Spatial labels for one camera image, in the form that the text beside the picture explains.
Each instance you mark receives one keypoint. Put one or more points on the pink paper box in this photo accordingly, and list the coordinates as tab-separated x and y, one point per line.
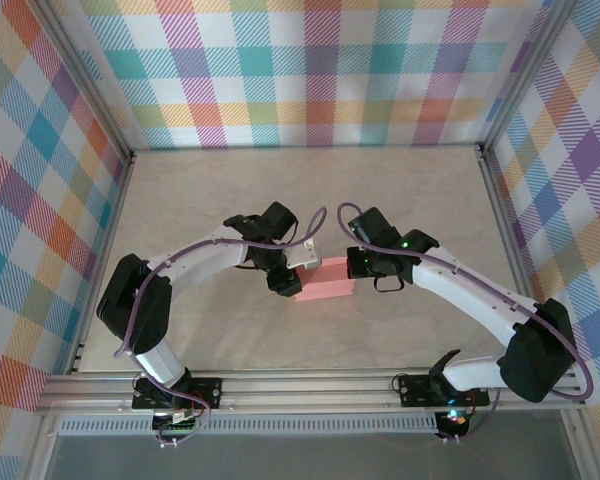
330	287

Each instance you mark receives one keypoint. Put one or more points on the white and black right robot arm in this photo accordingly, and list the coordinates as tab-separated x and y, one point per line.
470	300

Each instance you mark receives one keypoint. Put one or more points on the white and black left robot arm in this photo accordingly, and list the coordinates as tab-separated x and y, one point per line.
200	257

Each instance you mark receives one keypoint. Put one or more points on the controller board with orange part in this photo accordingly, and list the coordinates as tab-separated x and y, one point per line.
455	420

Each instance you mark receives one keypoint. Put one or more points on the controller board with green terminal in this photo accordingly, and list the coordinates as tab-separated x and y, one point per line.
177	425

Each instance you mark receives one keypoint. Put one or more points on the aluminium side rail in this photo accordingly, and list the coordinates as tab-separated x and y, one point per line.
510	225
102	240

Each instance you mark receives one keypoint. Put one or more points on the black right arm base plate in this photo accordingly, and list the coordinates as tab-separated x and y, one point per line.
415	392

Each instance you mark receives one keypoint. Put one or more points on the aluminium mounting rail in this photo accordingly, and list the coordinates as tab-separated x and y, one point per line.
305	392

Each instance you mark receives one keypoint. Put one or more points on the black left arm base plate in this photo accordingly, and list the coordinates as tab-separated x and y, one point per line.
210	390

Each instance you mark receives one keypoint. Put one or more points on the aluminium frame post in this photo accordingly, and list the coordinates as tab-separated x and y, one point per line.
87	80
527	75

